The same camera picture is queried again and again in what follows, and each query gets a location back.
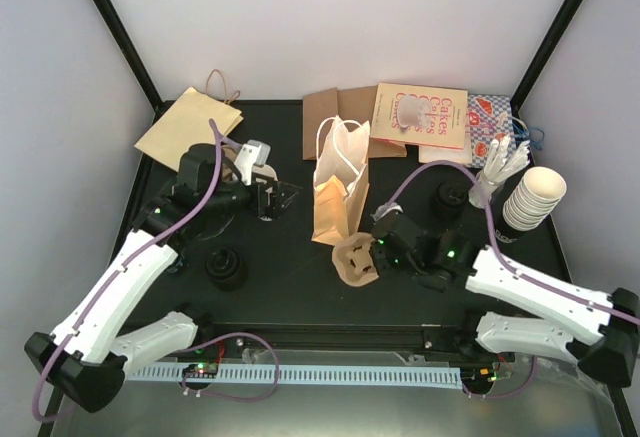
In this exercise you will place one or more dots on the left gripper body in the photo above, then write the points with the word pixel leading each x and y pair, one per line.
pixel 253 206

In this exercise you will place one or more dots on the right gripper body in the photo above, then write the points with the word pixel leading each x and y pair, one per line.
pixel 385 265

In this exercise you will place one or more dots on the pulp cup carrier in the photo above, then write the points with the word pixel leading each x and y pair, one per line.
pixel 353 261

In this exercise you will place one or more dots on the orange paper bag white handles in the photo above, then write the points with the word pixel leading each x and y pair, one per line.
pixel 340 179

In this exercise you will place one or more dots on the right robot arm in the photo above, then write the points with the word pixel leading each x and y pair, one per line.
pixel 593 330

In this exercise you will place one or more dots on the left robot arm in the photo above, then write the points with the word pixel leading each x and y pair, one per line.
pixel 84 356

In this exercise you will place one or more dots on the stack of black cup lids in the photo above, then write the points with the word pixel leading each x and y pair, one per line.
pixel 226 270

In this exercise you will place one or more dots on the yellow kraft paper bag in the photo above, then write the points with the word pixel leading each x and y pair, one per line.
pixel 185 123

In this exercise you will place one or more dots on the brown flat paper bag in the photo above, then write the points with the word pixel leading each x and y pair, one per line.
pixel 355 104

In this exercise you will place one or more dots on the cakes printed paper bag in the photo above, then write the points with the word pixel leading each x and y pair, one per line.
pixel 420 115

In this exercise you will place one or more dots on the cup of white straws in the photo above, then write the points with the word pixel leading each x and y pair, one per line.
pixel 498 167

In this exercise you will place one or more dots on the stack of plain paper cups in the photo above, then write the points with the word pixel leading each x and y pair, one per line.
pixel 536 195

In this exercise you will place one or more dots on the blue checkered paper bag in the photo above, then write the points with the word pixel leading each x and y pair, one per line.
pixel 489 118

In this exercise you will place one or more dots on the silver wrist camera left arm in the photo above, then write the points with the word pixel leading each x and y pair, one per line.
pixel 252 153

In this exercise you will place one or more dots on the white slotted cable duct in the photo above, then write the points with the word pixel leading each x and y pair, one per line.
pixel 284 374

